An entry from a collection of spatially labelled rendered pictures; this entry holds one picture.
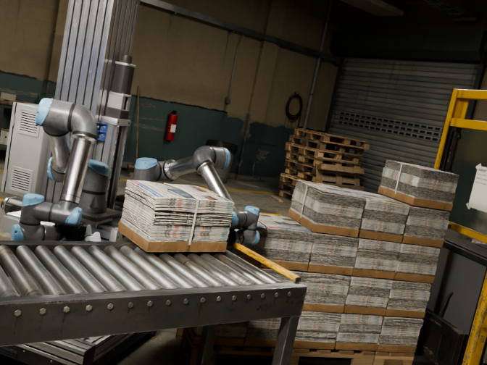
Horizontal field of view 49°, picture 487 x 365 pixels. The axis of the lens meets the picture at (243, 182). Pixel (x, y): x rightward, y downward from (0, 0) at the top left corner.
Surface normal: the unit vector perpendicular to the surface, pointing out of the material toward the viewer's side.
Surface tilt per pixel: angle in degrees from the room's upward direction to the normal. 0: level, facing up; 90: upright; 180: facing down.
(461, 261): 90
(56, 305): 90
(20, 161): 90
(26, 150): 90
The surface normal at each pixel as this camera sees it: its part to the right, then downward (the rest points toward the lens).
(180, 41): 0.58, 0.22
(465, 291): -0.93, -0.14
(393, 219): 0.29, 0.18
